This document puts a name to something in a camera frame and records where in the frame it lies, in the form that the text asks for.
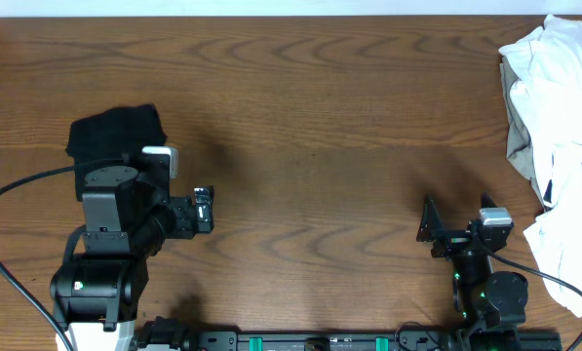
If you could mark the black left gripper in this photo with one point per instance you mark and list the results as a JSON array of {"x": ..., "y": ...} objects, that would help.
[{"x": 184, "y": 226}]

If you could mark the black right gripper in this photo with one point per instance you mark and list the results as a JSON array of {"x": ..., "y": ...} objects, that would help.
[{"x": 431, "y": 225}]

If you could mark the black t-shirt with logo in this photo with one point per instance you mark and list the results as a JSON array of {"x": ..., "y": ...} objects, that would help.
[{"x": 114, "y": 133}]

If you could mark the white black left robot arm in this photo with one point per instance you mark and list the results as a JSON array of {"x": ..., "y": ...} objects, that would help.
[{"x": 129, "y": 215}]

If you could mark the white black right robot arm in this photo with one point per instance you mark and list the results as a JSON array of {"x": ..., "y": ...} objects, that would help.
[{"x": 491, "y": 302}]

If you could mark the pile of white clothes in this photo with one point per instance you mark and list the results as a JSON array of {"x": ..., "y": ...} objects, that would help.
[{"x": 541, "y": 78}]

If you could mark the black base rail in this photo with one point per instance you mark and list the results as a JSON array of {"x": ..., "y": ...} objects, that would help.
[{"x": 173, "y": 335}]

